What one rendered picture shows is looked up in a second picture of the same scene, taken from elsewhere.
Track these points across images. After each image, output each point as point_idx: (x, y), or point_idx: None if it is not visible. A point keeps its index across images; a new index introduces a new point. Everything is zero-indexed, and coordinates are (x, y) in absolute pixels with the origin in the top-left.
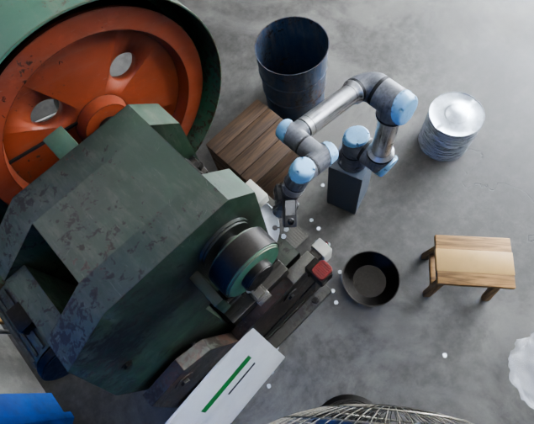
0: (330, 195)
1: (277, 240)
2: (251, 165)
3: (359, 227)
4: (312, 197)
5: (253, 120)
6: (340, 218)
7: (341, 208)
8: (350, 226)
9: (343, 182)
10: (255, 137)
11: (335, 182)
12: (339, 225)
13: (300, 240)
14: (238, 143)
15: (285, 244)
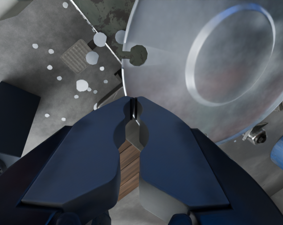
0: (32, 106)
1: (115, 31)
2: (129, 146)
3: None
4: (59, 103)
5: (120, 186)
6: (22, 77)
7: (20, 89)
8: (6, 65)
9: None
10: (120, 172)
11: (18, 127)
12: (22, 69)
13: (70, 52)
14: (139, 165)
15: (96, 14)
